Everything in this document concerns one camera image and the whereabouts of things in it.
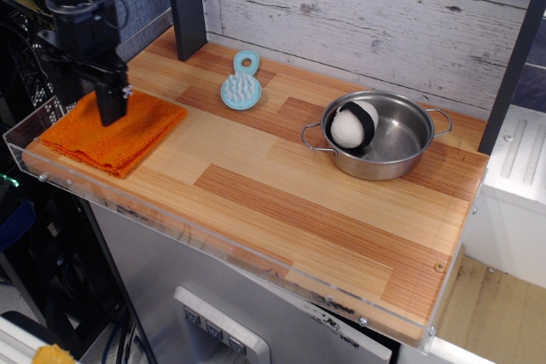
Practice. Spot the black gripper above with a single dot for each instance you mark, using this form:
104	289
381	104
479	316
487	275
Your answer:
83	44

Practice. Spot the dark grey post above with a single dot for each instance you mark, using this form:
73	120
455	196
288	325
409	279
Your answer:
189	26
516	63

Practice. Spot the dark grey right post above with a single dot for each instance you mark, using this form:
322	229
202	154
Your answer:
516	63

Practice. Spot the clear acrylic table guard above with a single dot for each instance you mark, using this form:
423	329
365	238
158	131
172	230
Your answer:
258	190

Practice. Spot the white ball with black band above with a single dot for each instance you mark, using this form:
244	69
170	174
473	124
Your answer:
354	124

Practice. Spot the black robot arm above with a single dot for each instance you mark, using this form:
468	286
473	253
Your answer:
82	47

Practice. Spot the white toy sink unit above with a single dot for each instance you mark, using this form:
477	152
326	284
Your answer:
506	226

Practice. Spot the small stainless steel pot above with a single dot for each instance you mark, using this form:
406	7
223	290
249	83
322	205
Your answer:
404	133

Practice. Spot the silver toy dispenser panel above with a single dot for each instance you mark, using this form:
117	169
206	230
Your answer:
214	336

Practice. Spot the dark grey left post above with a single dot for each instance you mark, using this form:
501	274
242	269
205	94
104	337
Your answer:
189	26

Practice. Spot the orange cloth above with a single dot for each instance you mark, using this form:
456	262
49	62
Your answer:
120	147

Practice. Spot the light blue scrub brush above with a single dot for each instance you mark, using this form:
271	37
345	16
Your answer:
241	90

